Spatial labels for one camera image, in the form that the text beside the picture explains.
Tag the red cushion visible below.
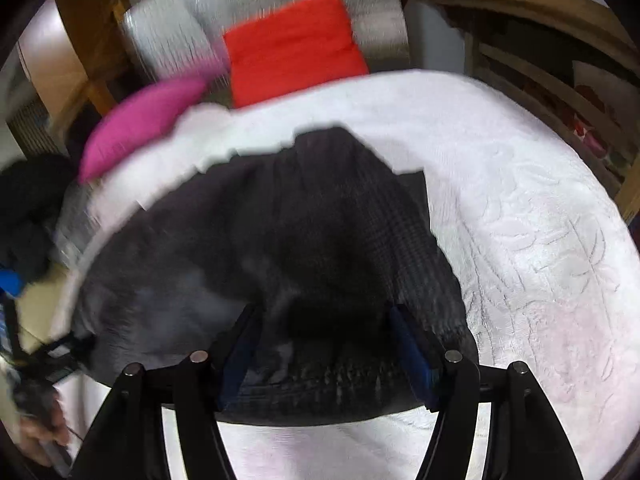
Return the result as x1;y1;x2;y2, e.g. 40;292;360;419
221;0;370;110

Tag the person's left hand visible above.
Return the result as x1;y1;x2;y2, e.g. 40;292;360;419
21;394;72;461

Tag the wooden shelf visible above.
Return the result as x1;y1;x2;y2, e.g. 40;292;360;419
405;0;640;221

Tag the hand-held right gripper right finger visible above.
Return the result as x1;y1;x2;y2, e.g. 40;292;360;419
387;304;584;480

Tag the beige cloth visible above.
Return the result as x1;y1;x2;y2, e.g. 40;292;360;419
20;264;81;356

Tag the blue cloth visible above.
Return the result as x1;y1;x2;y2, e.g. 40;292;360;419
0;269;25;298

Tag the wooden table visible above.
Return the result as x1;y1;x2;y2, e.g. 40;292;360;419
17;0;148;128

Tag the red patterned cloth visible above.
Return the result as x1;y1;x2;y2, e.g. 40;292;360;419
570;60;628;163

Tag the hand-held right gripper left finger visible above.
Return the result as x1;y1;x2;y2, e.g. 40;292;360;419
70;305;264;480

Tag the white textured bedspread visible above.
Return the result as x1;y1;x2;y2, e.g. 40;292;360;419
52;67;638;480

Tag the grey armchair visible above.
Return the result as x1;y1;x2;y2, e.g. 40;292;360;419
121;0;408;93

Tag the grey cloth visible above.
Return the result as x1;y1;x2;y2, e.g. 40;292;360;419
52;184;108;271

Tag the dark grey sweater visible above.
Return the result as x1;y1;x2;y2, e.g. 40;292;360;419
70;127;478;427

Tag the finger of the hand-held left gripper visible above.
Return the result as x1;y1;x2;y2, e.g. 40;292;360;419
22;332;97;378

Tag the pile of black clothes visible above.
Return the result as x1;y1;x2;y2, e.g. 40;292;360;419
0;154;76;286

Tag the magenta pillow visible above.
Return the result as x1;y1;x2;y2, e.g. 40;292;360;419
79;77;211;185

